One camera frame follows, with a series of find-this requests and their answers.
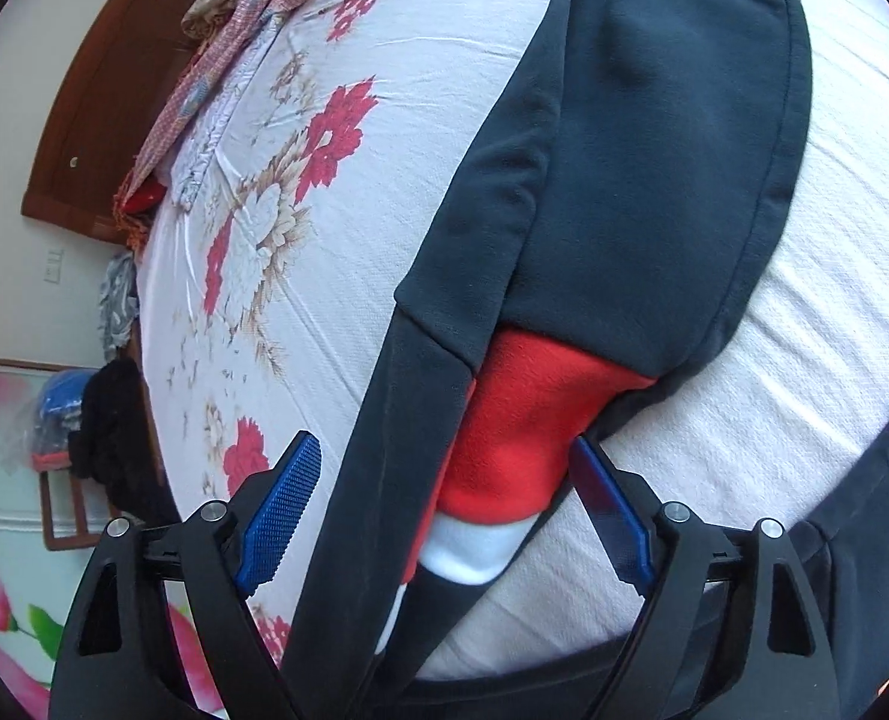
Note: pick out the red pillow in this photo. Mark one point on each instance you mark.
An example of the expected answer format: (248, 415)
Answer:
(143, 197)

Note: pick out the wooden chair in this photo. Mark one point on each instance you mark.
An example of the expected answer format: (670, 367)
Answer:
(58, 510)

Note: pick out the white wall switch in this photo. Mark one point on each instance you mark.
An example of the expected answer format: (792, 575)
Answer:
(54, 265)

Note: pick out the grey patterned cloth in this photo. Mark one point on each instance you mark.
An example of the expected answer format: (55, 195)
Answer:
(118, 300)

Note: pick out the wooden headboard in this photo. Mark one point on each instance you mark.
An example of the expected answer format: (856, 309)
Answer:
(114, 90)

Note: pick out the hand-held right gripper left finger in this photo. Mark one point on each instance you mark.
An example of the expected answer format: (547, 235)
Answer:
(279, 517)

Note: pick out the black clothes pile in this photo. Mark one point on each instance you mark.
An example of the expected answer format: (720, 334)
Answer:
(114, 420)

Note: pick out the dark pants with red lining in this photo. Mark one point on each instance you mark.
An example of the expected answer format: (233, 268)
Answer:
(639, 165)

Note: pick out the floral wardrobe door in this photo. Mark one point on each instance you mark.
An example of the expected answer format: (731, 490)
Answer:
(9, 615)

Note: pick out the pink checked quilt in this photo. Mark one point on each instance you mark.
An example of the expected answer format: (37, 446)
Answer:
(212, 67)

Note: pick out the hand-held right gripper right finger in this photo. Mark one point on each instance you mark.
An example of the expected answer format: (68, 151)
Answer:
(618, 529)

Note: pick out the clear plastic bag with clothes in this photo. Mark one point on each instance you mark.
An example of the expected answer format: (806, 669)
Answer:
(54, 412)

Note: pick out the bed with floral sheet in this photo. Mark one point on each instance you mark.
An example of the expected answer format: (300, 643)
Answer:
(414, 127)

